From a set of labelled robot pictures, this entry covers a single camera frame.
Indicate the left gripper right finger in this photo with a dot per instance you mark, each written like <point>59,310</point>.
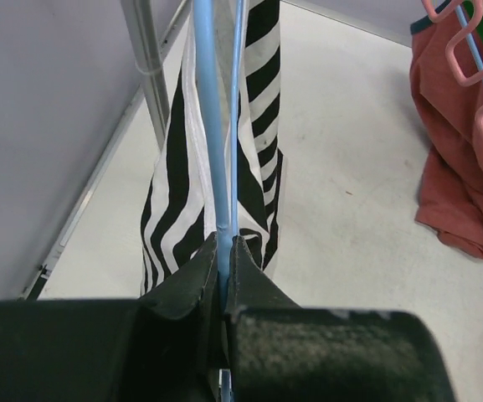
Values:
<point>279,351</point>

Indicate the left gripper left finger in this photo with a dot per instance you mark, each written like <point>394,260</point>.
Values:
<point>153,348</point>

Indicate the black white striped tank top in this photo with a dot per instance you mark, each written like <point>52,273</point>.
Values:
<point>178,214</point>

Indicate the light blue thin hanger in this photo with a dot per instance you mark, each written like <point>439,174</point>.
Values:
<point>225,188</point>

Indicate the rust red tank top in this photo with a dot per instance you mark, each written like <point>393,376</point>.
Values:
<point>451,192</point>

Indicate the white metal clothes rack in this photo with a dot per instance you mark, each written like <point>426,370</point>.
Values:
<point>139,22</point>

